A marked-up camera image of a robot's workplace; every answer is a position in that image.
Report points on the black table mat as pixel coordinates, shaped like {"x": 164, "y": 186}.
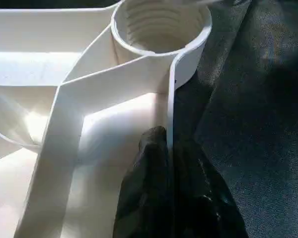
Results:
{"x": 258, "y": 99}

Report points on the white plastic table top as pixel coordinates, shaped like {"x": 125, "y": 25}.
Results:
{"x": 89, "y": 99}

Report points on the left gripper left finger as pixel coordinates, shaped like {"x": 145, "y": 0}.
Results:
{"x": 146, "y": 193}

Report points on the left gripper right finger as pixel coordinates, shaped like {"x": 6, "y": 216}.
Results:
{"x": 203, "y": 203}

